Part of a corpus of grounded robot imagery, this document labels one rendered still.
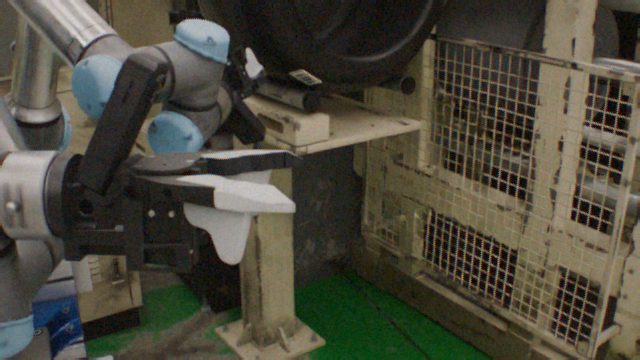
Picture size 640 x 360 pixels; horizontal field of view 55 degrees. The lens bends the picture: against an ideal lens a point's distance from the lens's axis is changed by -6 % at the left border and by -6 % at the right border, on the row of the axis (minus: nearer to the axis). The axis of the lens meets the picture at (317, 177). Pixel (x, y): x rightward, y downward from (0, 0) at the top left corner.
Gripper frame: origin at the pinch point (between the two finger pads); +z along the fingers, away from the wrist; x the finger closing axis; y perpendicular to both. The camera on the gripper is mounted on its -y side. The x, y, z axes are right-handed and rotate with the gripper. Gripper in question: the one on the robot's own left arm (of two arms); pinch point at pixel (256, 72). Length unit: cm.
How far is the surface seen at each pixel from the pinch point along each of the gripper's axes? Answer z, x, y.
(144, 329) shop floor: 36, 94, -79
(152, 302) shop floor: 52, 100, -79
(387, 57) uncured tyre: 32.4, -16.3, -12.8
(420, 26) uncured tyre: 40.5, -24.3, -9.9
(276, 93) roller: 23.0, 8.3, -11.0
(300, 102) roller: 16.6, 1.0, -12.8
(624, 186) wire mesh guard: 18, -60, -50
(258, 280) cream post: 38, 44, -68
